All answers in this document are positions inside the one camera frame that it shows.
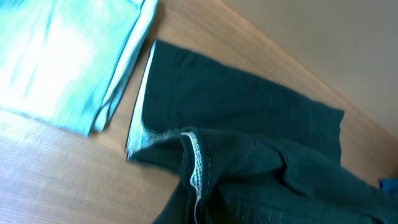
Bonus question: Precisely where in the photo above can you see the black shorts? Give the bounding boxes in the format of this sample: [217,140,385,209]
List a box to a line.
[126,40,397,223]

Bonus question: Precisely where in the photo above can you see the folded light blue shorts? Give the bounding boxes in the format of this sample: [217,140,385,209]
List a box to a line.
[1,0,157,136]

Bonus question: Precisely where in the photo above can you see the blue t-shirt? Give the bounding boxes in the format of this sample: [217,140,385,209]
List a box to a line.
[378,178,398,198]

